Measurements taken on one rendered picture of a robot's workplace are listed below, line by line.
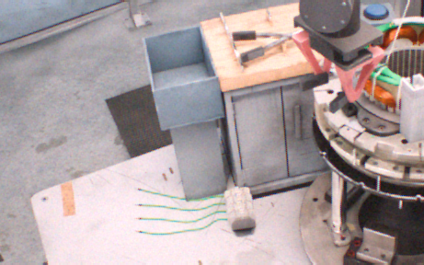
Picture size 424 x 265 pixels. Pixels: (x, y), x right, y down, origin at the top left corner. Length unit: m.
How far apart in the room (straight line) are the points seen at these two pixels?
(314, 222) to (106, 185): 0.43
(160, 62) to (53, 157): 1.51
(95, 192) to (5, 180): 1.37
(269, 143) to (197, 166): 0.14
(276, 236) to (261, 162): 0.14
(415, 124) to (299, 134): 0.35
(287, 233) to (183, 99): 0.31
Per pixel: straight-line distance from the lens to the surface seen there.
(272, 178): 1.30
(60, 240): 1.33
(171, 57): 1.29
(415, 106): 0.90
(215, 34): 1.23
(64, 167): 2.70
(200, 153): 1.25
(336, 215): 1.17
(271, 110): 1.19
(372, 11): 1.31
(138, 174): 1.41
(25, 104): 3.09
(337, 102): 0.87
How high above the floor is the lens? 1.72
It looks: 40 degrees down
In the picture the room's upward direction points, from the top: 10 degrees counter-clockwise
